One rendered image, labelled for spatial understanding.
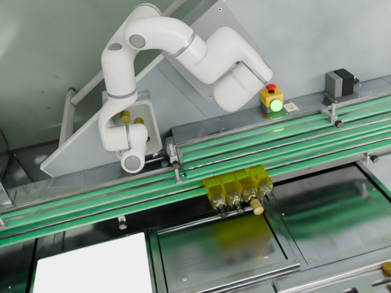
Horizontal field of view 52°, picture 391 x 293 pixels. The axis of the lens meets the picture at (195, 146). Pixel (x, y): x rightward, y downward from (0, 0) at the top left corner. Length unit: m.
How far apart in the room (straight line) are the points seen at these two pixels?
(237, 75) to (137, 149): 0.39
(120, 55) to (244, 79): 0.33
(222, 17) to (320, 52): 0.48
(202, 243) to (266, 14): 0.85
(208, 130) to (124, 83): 0.51
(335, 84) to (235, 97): 0.63
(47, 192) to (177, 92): 0.62
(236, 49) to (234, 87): 0.10
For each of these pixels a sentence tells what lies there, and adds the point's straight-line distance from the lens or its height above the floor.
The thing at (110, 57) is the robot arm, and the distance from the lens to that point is 1.08.
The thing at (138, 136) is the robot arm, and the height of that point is 1.06.
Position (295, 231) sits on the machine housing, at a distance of 1.52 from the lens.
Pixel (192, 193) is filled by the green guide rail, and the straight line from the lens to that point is 1.52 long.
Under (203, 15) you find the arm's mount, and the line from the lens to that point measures 1.33.
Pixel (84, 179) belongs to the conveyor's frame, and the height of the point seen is 0.82.
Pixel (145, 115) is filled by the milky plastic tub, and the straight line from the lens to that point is 1.52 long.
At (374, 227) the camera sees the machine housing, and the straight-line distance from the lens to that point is 1.57.
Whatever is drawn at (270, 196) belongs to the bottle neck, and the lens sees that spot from 1.39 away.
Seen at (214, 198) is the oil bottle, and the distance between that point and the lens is 1.39.
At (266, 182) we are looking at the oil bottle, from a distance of 1.43.
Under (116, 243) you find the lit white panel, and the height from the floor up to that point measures 1.02.
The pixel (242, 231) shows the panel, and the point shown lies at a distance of 1.48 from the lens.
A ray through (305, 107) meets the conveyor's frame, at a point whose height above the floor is 0.84.
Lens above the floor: 2.11
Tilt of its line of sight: 56 degrees down
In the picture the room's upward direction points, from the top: 159 degrees clockwise
